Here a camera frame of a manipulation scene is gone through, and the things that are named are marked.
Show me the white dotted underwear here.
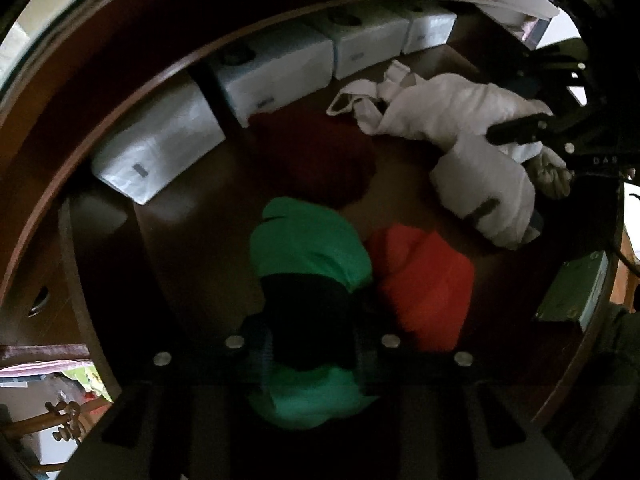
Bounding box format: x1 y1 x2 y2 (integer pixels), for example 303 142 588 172
326 61 572 249

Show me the green underwear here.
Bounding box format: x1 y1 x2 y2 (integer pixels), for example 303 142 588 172
250 197 372 429

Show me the orange underwear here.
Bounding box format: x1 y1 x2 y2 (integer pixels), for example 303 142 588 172
366 224 475 352

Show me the open wooden drawer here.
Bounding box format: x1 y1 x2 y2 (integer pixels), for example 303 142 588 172
56 39 626 480

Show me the green cartoon bag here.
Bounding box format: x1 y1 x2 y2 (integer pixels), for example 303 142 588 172
62 364 113 402

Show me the wooden coat rack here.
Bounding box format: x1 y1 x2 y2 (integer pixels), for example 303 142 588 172
1 396 113 442

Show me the white tissue box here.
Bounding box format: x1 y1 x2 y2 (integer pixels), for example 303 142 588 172
396 3 457 54
217 25 334 127
92 80 226 205
312 3 410 80

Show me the dark wooden desk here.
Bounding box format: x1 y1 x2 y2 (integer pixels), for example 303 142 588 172
0 0 561 311

